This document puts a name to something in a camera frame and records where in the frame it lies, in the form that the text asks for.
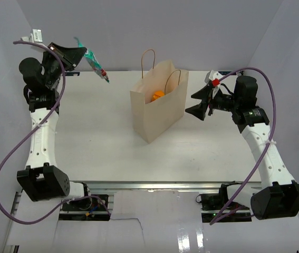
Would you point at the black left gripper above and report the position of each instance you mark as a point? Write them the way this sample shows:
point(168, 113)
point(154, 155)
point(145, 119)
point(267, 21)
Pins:
point(71, 57)

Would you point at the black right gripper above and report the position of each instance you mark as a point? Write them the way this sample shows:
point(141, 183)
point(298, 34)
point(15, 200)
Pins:
point(199, 110)

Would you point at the teal snack packet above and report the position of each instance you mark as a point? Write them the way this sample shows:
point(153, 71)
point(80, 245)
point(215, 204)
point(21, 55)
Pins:
point(93, 62)

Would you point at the orange gummy snack bag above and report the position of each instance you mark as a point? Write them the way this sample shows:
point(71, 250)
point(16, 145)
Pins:
point(157, 95)

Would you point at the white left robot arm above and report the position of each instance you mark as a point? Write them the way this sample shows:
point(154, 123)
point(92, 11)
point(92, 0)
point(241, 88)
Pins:
point(42, 179)

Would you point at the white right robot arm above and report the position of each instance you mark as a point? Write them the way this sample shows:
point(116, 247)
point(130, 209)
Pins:
point(279, 195)

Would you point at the beige paper bag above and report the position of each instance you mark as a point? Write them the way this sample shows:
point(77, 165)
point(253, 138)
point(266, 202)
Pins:
point(151, 119)

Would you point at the left XDOF label sticker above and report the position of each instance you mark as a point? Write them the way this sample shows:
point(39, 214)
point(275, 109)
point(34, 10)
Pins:
point(72, 73)

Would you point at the xdof label sticker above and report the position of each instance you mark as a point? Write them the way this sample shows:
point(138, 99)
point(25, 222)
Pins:
point(72, 73)
point(223, 73)

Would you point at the right XDOF label sticker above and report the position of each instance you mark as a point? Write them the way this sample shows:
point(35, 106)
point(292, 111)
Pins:
point(223, 73)

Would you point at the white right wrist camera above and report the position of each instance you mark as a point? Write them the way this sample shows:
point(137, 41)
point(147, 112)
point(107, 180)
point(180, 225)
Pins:
point(213, 78)

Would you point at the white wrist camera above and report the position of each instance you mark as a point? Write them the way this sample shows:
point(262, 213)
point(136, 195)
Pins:
point(35, 37)
point(213, 78)

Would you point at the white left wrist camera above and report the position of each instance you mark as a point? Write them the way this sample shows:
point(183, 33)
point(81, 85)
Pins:
point(35, 37)

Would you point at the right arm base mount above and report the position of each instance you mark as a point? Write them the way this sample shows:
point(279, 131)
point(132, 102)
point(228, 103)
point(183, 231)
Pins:
point(211, 203)

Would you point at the aluminium front frame rail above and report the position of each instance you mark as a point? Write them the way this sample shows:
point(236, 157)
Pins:
point(153, 185)

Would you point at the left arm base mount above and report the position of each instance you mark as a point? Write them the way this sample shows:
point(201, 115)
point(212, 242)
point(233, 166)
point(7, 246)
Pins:
point(90, 209)

